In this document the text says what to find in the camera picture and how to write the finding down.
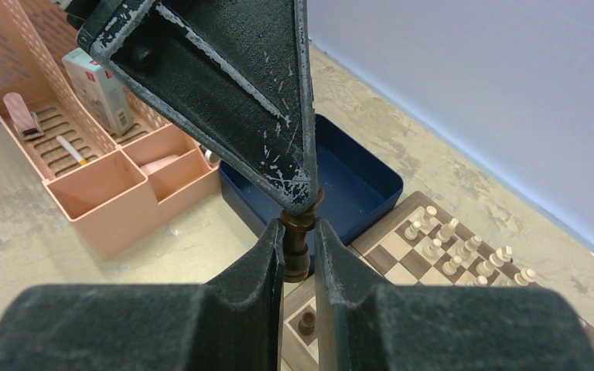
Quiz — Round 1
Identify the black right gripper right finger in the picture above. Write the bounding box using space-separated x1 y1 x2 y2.
314 218 388 370

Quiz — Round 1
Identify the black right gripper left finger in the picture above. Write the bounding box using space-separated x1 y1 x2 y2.
204 219 285 370

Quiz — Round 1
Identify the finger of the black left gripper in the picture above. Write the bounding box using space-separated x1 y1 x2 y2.
77 1 318 214

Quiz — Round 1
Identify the dark bishop piece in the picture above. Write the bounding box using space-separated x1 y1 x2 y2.
280 187 324 283

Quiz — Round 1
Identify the wooden chess board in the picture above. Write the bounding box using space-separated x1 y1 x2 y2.
282 191 594 371

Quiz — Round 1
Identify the row of light chess pieces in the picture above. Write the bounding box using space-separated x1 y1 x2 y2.
403 204 594 359

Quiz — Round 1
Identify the dark blue tin box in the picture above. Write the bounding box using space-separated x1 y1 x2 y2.
216 113 404 245

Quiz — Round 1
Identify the white red small box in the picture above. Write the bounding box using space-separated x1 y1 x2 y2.
62 48 134 136

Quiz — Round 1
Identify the orange plastic basket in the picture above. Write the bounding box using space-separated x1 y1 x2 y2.
0 1 219 260

